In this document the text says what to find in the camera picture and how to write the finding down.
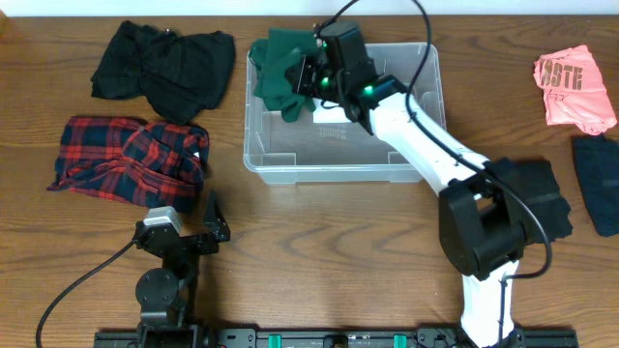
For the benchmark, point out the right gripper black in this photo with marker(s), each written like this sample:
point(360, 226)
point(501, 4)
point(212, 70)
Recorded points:
point(305, 80)

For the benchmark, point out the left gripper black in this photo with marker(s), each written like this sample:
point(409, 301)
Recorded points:
point(183, 240)

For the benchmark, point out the dark green shirt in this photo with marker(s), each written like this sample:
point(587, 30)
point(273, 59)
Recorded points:
point(272, 57)

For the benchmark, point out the large black garment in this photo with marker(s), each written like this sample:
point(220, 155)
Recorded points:
point(178, 75)

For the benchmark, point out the black shirt with tape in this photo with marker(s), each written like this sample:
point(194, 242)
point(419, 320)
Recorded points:
point(534, 183)

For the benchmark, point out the coral pink printed t-shirt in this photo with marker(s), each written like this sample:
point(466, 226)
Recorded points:
point(573, 90)

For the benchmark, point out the navy blue shirt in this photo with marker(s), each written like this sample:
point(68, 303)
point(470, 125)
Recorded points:
point(596, 167)

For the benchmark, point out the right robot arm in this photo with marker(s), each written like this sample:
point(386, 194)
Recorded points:
point(480, 218)

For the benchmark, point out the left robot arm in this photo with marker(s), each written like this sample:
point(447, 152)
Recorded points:
point(167, 294)

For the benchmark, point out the white label in bin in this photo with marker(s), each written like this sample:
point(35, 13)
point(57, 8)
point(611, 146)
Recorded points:
point(328, 112)

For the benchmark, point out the red navy plaid shirt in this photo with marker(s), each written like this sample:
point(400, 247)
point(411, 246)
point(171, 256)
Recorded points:
point(131, 161)

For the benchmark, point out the clear plastic storage bin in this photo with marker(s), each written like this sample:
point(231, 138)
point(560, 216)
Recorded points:
point(306, 152)

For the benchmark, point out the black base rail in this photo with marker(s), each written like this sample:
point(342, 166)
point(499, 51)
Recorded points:
point(249, 338)

